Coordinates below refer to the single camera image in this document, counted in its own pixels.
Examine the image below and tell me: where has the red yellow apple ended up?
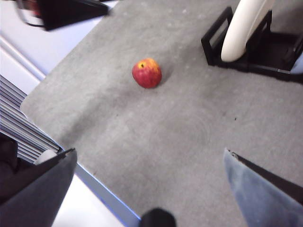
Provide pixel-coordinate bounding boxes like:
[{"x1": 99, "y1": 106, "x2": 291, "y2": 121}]
[{"x1": 132, "y1": 58, "x2": 162, "y2": 89}]

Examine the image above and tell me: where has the black plate rack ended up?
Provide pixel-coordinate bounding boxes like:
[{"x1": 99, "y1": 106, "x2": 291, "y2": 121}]
[{"x1": 201, "y1": 6, "x2": 303, "y2": 83}]

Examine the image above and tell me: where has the cream yellow plate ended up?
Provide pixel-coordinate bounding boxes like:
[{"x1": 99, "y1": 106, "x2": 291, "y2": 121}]
[{"x1": 221, "y1": 0, "x2": 276, "y2": 62}]

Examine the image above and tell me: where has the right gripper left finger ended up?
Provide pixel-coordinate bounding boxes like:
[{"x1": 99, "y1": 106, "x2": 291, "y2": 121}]
[{"x1": 0, "y1": 148, "x2": 78, "y2": 227}]

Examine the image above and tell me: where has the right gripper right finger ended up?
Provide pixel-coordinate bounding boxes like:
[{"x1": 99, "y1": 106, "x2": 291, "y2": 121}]
[{"x1": 223, "y1": 148, "x2": 303, "y2": 227}]

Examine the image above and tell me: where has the blue plate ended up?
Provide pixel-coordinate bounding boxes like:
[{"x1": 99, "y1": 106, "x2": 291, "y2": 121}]
[{"x1": 290, "y1": 47, "x2": 303, "y2": 75}]

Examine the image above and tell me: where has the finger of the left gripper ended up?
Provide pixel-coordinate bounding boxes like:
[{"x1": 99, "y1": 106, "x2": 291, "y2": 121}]
[{"x1": 37, "y1": 0, "x2": 111, "y2": 31}]

